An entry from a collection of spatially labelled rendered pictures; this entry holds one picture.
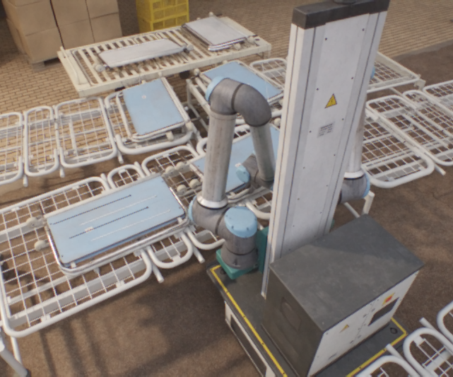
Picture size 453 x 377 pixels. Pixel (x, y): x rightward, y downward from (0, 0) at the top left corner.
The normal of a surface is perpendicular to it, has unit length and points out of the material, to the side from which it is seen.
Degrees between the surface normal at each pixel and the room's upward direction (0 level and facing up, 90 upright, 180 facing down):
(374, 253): 0
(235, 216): 5
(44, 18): 90
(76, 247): 5
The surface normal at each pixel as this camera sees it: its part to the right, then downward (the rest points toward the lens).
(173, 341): 0.00, -0.73
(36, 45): 0.58, 0.55
